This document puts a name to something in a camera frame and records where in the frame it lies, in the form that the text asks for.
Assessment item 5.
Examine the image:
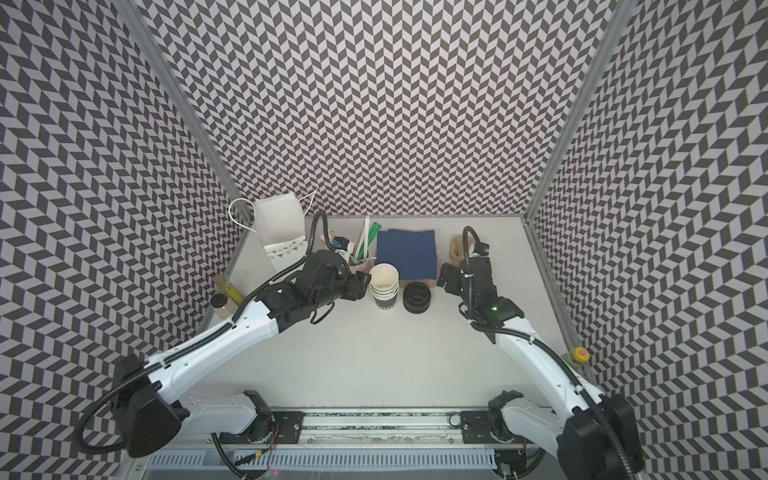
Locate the beige pulp cup carrier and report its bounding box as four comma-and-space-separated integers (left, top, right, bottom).
449, 234, 478, 267

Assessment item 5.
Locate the green straws bundle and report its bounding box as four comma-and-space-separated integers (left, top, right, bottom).
352, 217, 382, 263

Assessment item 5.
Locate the aluminium corner post right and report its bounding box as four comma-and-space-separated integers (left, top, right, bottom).
523, 0, 638, 223

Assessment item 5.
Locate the aluminium corner post left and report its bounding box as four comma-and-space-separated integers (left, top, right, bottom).
112, 0, 242, 201

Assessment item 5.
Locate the green yellow bottle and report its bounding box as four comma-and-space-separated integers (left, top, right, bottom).
213, 274, 244, 305

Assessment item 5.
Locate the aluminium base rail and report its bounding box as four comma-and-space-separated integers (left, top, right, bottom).
143, 406, 601, 475

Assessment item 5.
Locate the yellow capped bottle right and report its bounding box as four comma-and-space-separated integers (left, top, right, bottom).
561, 346, 591, 374

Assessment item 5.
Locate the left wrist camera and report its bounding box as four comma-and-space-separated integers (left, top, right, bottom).
331, 236, 351, 251

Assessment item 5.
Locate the stack of paper cups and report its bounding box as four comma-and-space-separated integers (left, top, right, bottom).
369, 263, 400, 310

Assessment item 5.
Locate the white paper takeout bag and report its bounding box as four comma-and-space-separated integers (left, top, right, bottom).
227, 193, 314, 271

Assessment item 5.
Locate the black cup lid stack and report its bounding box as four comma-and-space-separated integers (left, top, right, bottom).
403, 282, 432, 314

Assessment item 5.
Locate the aluminium corner post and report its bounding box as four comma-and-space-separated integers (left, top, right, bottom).
112, 0, 242, 201
523, 0, 638, 223

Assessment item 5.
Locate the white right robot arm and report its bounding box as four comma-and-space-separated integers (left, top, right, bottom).
437, 226, 647, 479

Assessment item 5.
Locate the pink utensil holder cup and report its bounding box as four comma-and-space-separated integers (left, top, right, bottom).
347, 257, 376, 274

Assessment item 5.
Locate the blue napkin stack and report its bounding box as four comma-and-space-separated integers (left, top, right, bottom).
375, 229, 438, 281

